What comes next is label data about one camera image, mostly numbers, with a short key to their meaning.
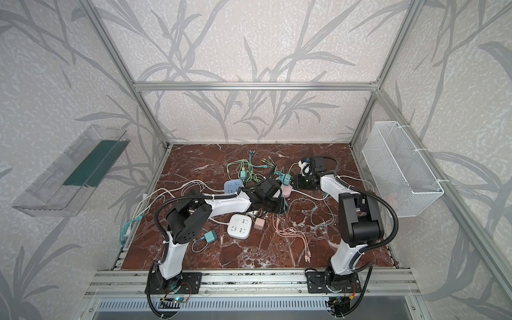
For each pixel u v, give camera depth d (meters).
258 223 0.87
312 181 0.71
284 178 0.96
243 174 1.02
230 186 0.99
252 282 0.75
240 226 0.86
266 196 0.75
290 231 0.86
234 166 1.10
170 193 0.97
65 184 0.64
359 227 0.48
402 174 0.63
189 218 0.52
